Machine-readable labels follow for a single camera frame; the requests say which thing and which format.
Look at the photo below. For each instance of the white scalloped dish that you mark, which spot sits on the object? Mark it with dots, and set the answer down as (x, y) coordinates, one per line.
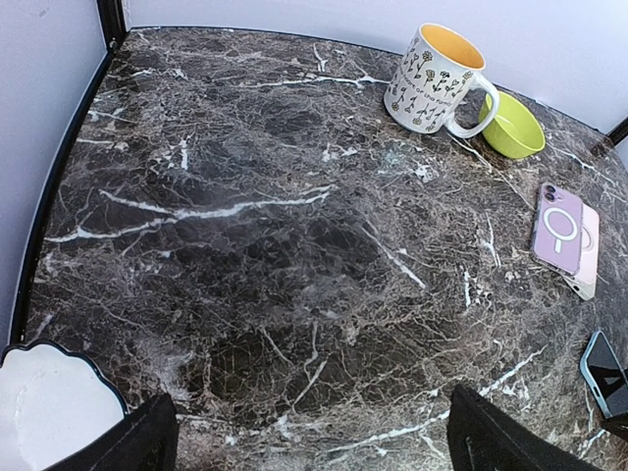
(54, 403)

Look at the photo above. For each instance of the black right frame post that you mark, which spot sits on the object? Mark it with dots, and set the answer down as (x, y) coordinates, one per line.
(612, 138)

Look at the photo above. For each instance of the white floral mug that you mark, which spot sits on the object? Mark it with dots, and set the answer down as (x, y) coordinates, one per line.
(438, 69)

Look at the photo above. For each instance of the beige phone case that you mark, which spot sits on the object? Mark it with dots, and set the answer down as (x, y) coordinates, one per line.
(584, 287)

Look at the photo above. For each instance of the black frame post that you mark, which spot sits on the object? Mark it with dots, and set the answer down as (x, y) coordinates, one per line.
(113, 24)
(612, 138)

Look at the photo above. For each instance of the light blue phone case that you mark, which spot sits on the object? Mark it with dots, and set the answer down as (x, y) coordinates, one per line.
(586, 373)

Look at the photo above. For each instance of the clear purple phone case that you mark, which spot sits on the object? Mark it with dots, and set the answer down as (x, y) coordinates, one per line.
(557, 233)

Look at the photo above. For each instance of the pink phone case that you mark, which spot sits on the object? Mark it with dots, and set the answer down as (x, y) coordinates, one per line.
(590, 242)

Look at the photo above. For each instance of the black left frame post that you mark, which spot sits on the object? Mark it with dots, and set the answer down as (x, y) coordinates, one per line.
(113, 24)

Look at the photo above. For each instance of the lime green bowl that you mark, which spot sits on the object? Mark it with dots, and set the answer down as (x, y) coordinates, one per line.
(515, 132)

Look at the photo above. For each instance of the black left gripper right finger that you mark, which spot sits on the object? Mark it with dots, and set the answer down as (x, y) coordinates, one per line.
(482, 437)

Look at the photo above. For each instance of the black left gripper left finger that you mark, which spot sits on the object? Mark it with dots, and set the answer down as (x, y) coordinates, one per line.
(146, 439)

